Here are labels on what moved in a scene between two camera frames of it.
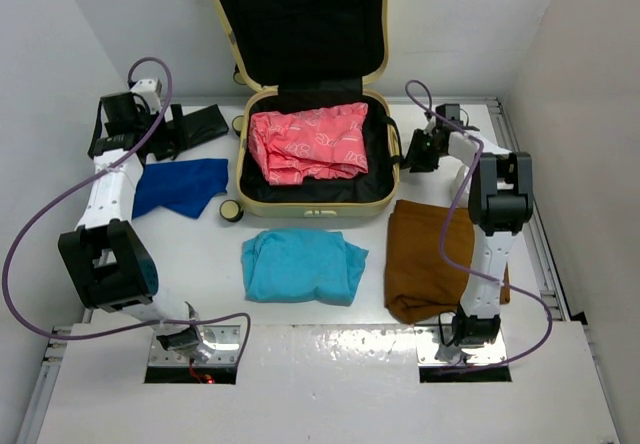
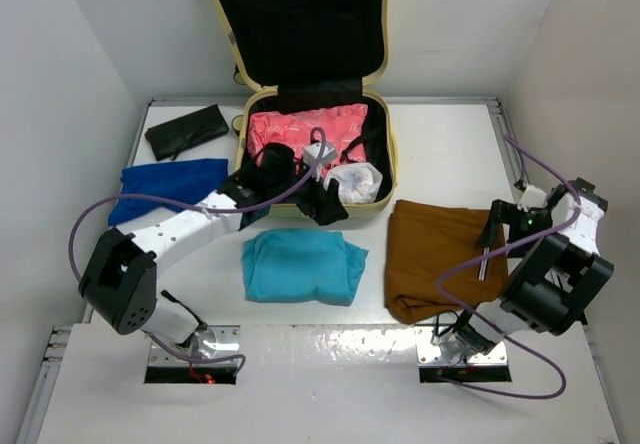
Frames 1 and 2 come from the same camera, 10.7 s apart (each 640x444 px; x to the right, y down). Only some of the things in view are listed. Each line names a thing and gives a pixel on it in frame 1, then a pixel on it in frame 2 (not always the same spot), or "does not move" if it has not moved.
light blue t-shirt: x=302 y=265 does not move
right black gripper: x=416 y=160 to x=501 y=212
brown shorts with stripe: x=428 y=259 does not move
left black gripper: x=144 y=112 to x=324 y=206
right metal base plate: x=428 y=340 does not move
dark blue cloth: x=181 y=185 does not move
